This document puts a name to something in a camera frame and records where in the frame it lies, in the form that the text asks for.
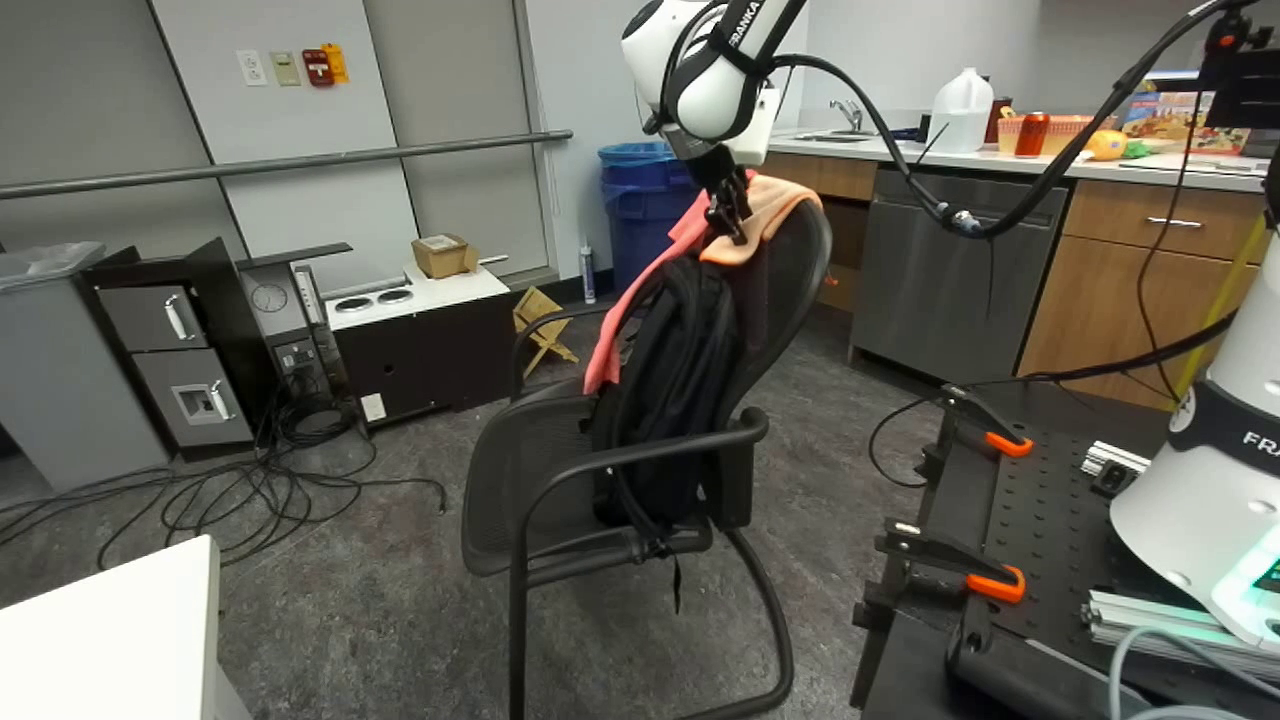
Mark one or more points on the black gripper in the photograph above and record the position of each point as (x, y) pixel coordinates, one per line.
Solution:
(716, 164)

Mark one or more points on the peach towel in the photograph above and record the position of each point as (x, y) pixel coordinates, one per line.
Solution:
(774, 204)

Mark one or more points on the red shirt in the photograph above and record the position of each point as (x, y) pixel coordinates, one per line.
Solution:
(633, 306)

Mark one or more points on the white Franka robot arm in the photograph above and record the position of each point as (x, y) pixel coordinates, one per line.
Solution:
(705, 67)

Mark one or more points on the black mesh cantilever chair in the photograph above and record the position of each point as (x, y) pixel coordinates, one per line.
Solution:
(785, 306)

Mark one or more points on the blue recycling bin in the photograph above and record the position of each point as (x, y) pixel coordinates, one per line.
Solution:
(640, 204)

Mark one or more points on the wooden sink cabinet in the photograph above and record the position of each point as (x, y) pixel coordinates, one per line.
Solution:
(840, 181)

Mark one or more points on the chrome sink faucet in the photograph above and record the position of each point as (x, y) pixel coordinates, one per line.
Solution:
(850, 112)

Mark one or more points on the black backpack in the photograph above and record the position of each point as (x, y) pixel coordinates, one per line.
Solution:
(664, 374)

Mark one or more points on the stainless steel dishwasher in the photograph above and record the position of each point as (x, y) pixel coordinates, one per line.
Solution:
(953, 284)

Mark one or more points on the white plastic jug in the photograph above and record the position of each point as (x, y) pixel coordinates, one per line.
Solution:
(962, 112)

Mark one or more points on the small cardboard box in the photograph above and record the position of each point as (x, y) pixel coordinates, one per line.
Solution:
(444, 255)

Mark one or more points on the brown bottle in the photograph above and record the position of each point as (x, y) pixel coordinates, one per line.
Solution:
(1003, 123)

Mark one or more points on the white kitchen countertop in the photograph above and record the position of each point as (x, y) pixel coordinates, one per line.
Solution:
(1013, 162)

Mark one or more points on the red bottle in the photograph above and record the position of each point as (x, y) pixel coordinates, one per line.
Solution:
(1033, 134)

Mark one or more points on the low black white-topped bench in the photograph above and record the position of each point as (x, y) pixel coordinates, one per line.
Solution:
(427, 346)

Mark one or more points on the tan plastic container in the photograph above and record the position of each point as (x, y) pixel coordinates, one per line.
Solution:
(1072, 129)

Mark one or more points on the yellow toy fruit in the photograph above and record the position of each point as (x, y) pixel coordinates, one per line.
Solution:
(1104, 144)

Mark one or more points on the wooden cabinet with drawer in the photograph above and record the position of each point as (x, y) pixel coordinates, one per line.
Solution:
(1132, 294)

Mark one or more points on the red fire alarm pull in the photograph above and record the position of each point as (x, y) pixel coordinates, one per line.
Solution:
(325, 67)

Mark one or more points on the short aluminium extrusion block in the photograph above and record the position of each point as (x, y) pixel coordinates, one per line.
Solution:
(1114, 460)

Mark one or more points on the colourful printed box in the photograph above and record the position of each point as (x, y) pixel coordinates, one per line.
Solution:
(1182, 112)

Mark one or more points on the black perforated robot table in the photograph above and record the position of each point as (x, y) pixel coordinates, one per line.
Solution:
(1064, 532)

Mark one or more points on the yellow panel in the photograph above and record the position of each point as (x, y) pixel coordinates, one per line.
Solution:
(1223, 320)

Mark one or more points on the black drawer file cabinet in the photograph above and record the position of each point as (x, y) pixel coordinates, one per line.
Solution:
(187, 360)

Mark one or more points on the long aluminium rails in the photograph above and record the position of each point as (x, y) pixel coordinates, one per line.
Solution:
(1161, 622)

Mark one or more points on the grey metal cabinet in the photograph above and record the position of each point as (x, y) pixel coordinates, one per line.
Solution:
(62, 374)

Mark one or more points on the white table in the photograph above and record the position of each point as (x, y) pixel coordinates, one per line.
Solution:
(104, 642)

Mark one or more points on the grey wall handrail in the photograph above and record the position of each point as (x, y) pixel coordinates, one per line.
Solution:
(266, 164)

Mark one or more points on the beige wall plate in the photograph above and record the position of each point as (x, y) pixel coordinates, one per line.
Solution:
(285, 70)

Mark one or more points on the white light switch plate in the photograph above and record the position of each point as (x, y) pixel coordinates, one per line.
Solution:
(248, 67)

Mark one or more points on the black mounted camera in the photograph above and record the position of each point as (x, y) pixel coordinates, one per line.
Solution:
(1245, 67)

